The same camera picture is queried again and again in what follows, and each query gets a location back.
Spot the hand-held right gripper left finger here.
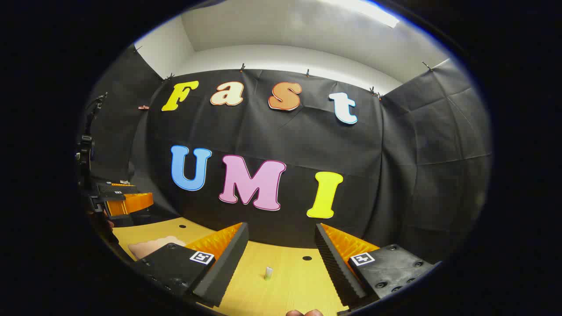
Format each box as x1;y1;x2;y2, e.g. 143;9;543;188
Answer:
131;222;250;309

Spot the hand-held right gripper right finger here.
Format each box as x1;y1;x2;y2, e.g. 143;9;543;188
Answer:
314;222;441;313

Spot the black backdrop cloth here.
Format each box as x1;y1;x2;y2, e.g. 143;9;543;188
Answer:
79;44;493;264

